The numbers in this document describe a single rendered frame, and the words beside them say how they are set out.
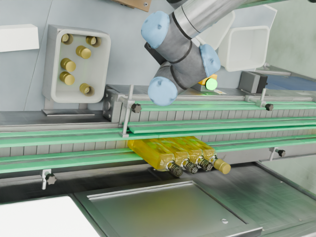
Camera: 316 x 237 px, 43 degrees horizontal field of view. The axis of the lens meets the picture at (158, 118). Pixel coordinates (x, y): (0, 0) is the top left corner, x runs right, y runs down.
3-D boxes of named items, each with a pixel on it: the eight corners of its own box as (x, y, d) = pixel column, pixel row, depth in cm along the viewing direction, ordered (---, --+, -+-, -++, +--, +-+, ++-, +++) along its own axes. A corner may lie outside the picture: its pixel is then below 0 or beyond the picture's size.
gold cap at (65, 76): (59, 70, 125) (65, 74, 122) (70, 71, 127) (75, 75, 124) (59, 81, 126) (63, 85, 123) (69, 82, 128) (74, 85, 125)
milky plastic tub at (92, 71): (41, 94, 126) (51, 103, 120) (48, 23, 120) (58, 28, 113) (91, 95, 136) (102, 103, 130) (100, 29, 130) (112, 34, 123)
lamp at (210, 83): (203, 88, 154) (208, 90, 152) (206, 77, 153) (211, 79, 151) (212, 89, 157) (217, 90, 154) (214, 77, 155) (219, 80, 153)
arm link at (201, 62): (201, 49, 91) (163, 73, 96) (225, 75, 98) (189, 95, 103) (195, 27, 96) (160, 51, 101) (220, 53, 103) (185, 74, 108)
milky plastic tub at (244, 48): (215, 24, 158) (230, 28, 151) (255, 22, 170) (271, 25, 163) (211, 67, 164) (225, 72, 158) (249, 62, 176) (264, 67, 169)
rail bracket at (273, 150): (254, 153, 177) (277, 166, 167) (257, 139, 175) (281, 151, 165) (259, 153, 180) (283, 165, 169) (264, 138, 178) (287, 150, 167)
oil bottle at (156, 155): (126, 146, 136) (161, 174, 120) (129, 131, 134) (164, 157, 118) (140, 146, 139) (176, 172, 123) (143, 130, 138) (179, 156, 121)
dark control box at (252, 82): (237, 88, 175) (251, 93, 169) (241, 70, 173) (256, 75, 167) (249, 88, 180) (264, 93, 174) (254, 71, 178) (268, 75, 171)
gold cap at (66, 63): (60, 57, 124) (66, 60, 120) (71, 58, 126) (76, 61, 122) (59, 68, 125) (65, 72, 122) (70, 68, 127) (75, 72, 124)
